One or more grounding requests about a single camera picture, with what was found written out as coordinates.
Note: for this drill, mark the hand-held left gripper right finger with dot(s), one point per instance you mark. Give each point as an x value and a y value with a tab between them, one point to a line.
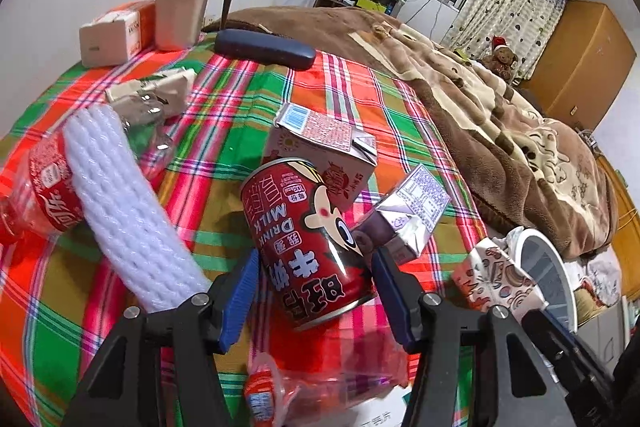
395	302

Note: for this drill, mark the patterned paper cup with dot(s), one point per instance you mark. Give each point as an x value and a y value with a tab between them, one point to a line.
492	274

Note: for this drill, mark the red milk drink can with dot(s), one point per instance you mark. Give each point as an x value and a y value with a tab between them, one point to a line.
300	237

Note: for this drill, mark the wooden wardrobe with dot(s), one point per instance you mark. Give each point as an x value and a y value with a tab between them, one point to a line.
575	62

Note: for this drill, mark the beige flattened carton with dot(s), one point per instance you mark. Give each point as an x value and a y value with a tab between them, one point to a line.
165	87

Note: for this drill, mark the brown printed blanket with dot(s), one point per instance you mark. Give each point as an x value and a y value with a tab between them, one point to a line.
480	122

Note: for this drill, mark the white round trash bin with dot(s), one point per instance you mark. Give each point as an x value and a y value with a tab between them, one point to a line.
560	267

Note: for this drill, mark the plaid tablecloth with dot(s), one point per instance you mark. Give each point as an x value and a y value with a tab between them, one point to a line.
235	107

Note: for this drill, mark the orange and white box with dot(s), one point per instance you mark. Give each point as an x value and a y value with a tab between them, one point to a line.
112	34

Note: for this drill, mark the brown and beige mug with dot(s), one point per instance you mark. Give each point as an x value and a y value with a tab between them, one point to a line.
177	12

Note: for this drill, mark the white cardboard box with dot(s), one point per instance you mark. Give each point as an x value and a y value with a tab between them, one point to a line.
385	409

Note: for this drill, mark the white foam net sleeve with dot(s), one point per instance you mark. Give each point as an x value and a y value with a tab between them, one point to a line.
125	217

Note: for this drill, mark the teddy bear with red hat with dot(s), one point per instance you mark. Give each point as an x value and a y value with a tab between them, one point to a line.
501	57

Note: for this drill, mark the purple silver drink carton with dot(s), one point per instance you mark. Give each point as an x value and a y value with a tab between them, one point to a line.
410	212

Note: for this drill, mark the clear bin liner bag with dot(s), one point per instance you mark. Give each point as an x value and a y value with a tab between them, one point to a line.
542	272

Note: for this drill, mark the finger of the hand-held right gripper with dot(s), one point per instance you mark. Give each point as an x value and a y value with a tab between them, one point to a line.
565	347

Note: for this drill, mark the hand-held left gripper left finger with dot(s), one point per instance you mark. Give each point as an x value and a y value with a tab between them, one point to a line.
239	307

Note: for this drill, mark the dark blue glasses case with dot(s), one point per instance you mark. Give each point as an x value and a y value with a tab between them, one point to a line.
262	47

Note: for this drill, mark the clear bottle with red label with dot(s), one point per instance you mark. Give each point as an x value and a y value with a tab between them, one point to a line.
45	187

